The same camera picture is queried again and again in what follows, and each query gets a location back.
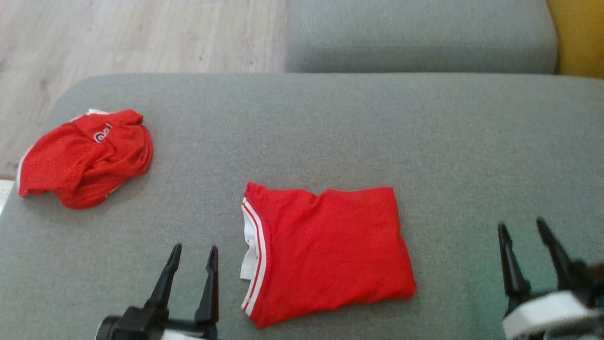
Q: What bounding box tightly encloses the yellow pillow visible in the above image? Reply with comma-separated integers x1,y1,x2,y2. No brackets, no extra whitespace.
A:
546,0,604,79

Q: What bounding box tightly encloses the grey sofa seat cushion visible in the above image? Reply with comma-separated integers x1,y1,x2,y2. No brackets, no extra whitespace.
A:
0,72,604,340

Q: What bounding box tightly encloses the grey sofa back cushion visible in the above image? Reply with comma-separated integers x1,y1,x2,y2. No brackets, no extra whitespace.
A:
285,0,558,75

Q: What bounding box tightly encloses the crumpled red jersey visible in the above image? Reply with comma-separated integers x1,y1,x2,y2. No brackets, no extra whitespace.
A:
17,109,154,210

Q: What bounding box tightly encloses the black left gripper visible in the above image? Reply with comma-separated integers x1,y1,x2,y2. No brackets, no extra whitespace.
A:
95,243,220,340

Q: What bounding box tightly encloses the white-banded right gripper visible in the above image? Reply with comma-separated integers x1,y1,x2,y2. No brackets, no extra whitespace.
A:
498,217,604,340

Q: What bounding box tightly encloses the red jersey with striped trim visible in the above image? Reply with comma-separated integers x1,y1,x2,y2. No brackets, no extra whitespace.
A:
240,182,418,329

